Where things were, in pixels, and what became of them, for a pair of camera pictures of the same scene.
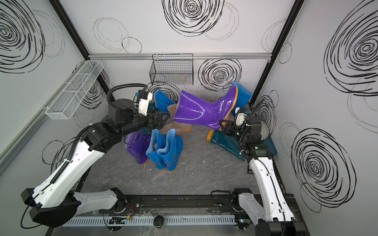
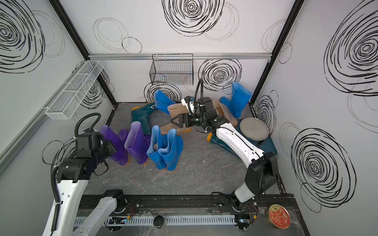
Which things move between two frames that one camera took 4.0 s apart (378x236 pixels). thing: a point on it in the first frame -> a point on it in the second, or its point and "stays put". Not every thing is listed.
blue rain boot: (172, 153) stays put
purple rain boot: (189, 109) -> (121, 155)
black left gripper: (160, 123) -> (109, 144)
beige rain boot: (179, 128) stays put
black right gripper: (229, 126) -> (181, 118)
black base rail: (204, 203) stays put
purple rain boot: (138, 144) stays put
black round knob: (158, 221) stays put
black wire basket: (172, 69) stays put
